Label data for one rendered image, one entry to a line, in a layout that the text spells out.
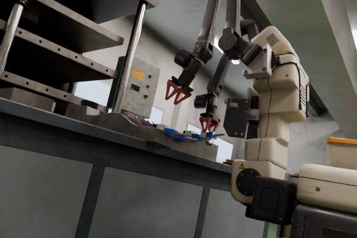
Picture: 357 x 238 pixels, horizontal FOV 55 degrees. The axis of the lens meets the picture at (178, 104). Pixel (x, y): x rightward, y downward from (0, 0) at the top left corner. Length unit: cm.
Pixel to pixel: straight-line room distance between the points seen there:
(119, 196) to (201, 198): 49
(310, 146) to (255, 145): 959
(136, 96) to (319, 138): 884
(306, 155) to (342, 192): 980
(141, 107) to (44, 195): 146
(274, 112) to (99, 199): 74
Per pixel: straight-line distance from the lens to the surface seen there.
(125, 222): 143
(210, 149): 176
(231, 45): 136
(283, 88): 141
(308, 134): 1101
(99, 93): 626
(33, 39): 210
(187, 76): 143
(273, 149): 136
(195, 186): 168
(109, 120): 148
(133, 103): 250
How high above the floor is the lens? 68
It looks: 12 degrees up
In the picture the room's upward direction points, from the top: 12 degrees clockwise
